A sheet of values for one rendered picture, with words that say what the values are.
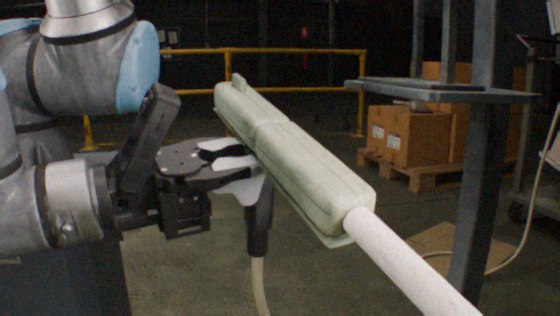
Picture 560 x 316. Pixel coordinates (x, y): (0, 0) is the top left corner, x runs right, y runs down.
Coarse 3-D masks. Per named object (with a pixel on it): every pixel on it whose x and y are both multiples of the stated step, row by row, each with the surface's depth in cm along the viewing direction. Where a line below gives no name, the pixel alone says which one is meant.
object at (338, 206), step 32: (224, 96) 48; (256, 96) 47; (256, 128) 40; (288, 128) 39; (256, 160) 41; (288, 160) 34; (320, 160) 33; (288, 192) 34; (320, 192) 29; (352, 192) 29; (256, 224) 48; (320, 224) 29; (352, 224) 28; (256, 256) 52; (384, 256) 25; (416, 256) 24; (416, 288) 22; (448, 288) 21
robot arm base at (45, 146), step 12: (24, 132) 56; (36, 132) 58; (48, 132) 60; (60, 132) 65; (24, 144) 56; (36, 144) 58; (48, 144) 60; (60, 144) 63; (24, 156) 56; (36, 156) 58; (48, 156) 59; (60, 156) 62; (72, 156) 66
